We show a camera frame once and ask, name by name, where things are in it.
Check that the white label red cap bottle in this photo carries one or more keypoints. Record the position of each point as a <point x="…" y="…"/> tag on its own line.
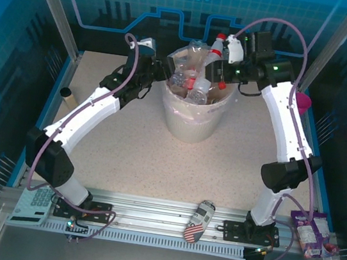
<point x="216" y="50"/>

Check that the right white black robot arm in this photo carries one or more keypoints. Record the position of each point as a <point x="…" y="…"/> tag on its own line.
<point x="287" y="126"/>

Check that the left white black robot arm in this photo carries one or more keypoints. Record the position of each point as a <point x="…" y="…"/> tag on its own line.
<point x="81" y="117"/>

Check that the clear plastic bin liner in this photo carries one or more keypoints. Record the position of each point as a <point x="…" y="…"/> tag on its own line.
<point x="195" y="110"/>

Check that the beige ribbed waste bin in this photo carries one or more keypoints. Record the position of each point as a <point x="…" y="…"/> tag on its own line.
<point x="193" y="129"/>

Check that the pink plastic cup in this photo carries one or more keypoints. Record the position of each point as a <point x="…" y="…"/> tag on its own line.
<point x="303" y="103"/>

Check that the cardboard tube black end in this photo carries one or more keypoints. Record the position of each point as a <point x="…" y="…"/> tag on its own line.
<point x="68" y="97"/>

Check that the crushed flag print can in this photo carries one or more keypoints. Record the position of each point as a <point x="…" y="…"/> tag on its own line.
<point x="200" y="221"/>

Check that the black connector box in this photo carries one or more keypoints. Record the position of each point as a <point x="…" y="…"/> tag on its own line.
<point x="252" y="256"/>
<point x="77" y="228"/>

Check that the purple snack bag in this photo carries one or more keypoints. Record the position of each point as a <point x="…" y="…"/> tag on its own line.
<point x="307" y="233"/>

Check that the pale green calculator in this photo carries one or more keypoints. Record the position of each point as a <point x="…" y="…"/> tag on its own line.
<point x="32" y="205"/>

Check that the aluminium frame post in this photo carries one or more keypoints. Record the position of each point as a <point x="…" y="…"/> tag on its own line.
<point x="337" y="43"/>
<point x="52" y="3"/>

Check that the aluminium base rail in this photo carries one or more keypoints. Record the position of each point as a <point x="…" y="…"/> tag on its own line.
<point x="149" y="210"/>

